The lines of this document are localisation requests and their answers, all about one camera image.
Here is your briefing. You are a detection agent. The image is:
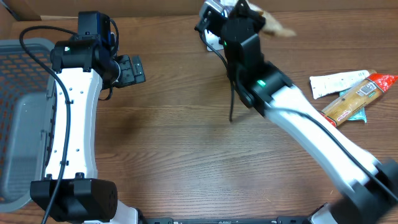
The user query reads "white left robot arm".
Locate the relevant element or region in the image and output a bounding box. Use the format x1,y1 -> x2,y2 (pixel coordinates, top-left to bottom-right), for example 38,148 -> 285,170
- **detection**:
30,11 -> 146,224

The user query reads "white bamboo print tube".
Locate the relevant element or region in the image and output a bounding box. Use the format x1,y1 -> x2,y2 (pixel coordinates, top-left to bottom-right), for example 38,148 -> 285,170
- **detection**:
310,70 -> 376,100

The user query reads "grey plastic shopping basket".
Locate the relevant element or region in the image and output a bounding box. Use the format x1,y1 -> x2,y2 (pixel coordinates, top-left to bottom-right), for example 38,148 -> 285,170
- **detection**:
1,40 -> 56,213

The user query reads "white barcode scanner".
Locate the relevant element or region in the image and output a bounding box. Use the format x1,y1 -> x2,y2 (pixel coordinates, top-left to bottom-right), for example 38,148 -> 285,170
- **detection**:
204,30 -> 223,50

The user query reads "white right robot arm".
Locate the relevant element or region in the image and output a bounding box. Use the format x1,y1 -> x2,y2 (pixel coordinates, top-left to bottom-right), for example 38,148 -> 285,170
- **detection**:
221,1 -> 397,223

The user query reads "teal wet wipes pack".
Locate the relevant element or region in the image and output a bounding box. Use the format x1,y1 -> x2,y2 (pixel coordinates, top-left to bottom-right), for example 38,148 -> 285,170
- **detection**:
337,89 -> 367,123

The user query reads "beige vacuum food pouch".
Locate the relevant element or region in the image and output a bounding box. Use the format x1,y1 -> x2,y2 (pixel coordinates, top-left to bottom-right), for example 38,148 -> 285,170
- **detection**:
247,1 -> 297,37

